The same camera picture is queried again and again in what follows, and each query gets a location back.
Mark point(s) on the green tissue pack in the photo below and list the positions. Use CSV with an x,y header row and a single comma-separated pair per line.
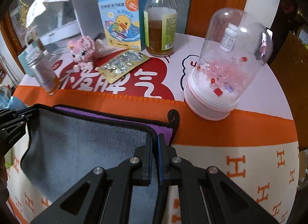
x,y
9,159

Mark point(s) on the blue castle snow globe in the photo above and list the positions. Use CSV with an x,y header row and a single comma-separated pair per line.
x,y
7,101

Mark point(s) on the pink toy cat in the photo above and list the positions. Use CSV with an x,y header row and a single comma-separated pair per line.
x,y
84,52

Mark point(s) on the foil pill blister pack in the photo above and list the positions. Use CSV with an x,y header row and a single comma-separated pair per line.
x,y
122,64

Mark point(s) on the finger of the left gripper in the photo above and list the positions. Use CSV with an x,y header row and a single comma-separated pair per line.
x,y
11,118

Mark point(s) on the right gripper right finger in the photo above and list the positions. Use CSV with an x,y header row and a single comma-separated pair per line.
x,y
206,195

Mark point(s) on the teal cylindrical container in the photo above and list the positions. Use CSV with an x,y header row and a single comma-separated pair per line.
x,y
24,63

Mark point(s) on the white desktop appliance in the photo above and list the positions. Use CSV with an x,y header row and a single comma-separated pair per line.
x,y
65,21

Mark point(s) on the pink dome music box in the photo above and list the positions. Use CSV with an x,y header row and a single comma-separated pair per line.
x,y
216,83

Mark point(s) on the orange H-pattern blanket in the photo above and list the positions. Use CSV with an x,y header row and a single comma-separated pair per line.
x,y
256,145

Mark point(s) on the black smartphone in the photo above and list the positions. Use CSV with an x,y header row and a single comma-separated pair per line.
x,y
267,44

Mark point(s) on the blue duck carton box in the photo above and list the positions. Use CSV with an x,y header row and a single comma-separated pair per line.
x,y
123,23

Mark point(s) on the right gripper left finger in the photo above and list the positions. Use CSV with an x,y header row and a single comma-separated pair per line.
x,y
103,196

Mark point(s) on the purple and grey towel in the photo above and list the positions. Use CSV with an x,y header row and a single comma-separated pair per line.
x,y
67,143

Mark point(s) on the white plastic squeeze bottle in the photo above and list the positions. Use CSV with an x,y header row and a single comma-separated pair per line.
x,y
33,43

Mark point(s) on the glass bottle amber liquid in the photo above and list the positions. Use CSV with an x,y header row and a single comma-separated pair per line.
x,y
160,23

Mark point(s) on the silver orange can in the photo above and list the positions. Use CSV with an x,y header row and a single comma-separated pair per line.
x,y
43,72

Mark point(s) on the small white pill bottle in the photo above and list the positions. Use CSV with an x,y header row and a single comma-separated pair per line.
x,y
229,38

